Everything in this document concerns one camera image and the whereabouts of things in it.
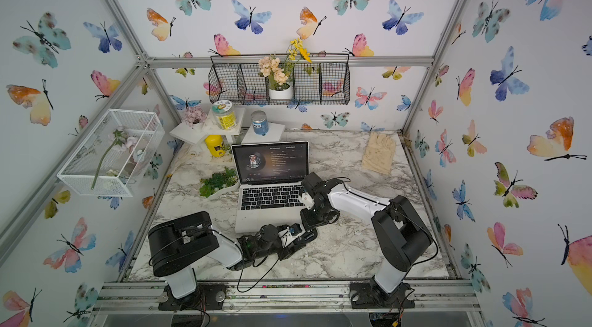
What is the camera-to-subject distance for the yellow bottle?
1027 millimetres

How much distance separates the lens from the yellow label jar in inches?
34.1

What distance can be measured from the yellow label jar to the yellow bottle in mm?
132

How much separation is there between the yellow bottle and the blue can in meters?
→ 0.18

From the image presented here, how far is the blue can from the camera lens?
3.13ft

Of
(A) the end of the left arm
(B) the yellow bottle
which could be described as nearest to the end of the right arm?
(A) the end of the left arm

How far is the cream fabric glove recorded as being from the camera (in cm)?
109
